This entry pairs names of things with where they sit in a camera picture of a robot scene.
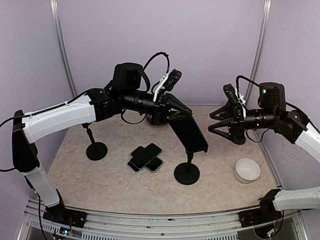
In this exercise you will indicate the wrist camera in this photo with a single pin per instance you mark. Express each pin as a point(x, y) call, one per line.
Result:
point(233, 98)
point(167, 83)

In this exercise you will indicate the white bowl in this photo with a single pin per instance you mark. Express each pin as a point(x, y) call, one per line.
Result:
point(247, 170)

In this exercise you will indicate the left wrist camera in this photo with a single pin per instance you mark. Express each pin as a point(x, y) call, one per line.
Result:
point(167, 83)

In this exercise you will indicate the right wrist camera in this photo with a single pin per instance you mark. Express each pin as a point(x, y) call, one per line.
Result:
point(233, 98)

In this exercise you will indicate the short black phone stand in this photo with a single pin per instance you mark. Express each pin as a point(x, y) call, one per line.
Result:
point(96, 150)

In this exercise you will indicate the tall black clamp phone stand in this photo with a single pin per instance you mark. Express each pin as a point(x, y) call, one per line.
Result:
point(187, 173)

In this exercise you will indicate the black phone crossing stack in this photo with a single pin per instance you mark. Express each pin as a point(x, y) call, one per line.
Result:
point(144, 155)

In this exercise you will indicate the red round coaster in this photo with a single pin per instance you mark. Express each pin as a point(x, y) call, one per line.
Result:
point(149, 119)

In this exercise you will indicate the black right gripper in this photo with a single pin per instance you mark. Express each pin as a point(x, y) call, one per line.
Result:
point(236, 120)

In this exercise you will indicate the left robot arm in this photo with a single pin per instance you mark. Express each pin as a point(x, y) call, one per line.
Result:
point(93, 105)

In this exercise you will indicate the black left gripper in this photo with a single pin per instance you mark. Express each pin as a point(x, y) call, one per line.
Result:
point(162, 108)

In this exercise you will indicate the light blue bottom phone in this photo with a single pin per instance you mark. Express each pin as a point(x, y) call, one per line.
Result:
point(134, 168)

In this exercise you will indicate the black plate phone stand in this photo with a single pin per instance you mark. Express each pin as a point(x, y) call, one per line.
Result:
point(239, 139)

